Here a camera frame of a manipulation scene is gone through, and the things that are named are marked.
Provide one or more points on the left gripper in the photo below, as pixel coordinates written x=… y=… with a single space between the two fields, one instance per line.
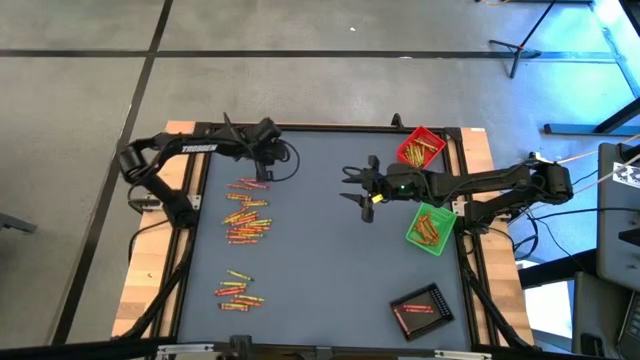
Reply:
x=262 y=142

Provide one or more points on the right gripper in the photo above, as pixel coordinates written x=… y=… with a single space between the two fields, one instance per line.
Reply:
x=400 y=182

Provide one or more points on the red plastic basket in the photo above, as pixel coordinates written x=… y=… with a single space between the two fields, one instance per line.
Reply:
x=423 y=132

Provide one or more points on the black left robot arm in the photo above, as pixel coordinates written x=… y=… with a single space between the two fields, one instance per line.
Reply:
x=200 y=148

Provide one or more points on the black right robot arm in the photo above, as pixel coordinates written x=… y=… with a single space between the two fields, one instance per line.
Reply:
x=480 y=180

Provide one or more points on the grey table mat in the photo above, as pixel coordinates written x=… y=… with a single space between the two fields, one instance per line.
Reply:
x=325 y=260

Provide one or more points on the green plastic basket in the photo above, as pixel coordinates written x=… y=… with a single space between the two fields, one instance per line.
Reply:
x=447 y=220

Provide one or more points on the black plastic basket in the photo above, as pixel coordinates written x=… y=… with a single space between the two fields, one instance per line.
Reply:
x=430 y=325

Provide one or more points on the white power strip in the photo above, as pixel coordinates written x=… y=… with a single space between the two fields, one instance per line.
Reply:
x=535 y=155

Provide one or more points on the black floor beam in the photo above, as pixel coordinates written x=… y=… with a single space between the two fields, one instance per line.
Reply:
x=555 y=272

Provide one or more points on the black tripod stand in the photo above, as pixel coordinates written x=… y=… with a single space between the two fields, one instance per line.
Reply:
x=520 y=50

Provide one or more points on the grey metal foot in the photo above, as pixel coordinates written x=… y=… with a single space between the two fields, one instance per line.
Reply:
x=15 y=222

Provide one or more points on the grey equipment cabinet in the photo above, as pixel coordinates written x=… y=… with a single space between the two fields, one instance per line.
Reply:
x=617 y=240

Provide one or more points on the white fiducial marker sheet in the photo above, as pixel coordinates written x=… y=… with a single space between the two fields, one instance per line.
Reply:
x=627 y=175

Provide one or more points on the grey equipment box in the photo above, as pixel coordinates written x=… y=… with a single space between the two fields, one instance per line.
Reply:
x=595 y=320

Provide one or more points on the black frame bracket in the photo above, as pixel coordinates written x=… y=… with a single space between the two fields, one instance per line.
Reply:
x=397 y=121
x=227 y=121

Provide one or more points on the black table frame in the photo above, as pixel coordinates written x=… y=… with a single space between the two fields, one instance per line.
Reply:
x=325 y=127

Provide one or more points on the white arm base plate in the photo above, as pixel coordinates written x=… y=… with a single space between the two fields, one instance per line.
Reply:
x=195 y=202
x=457 y=206

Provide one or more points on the silver aluminium bracket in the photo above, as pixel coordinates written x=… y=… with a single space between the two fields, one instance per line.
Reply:
x=185 y=349
x=462 y=355

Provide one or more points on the metal rig base frame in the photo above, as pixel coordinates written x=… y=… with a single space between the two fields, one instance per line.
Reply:
x=575 y=129

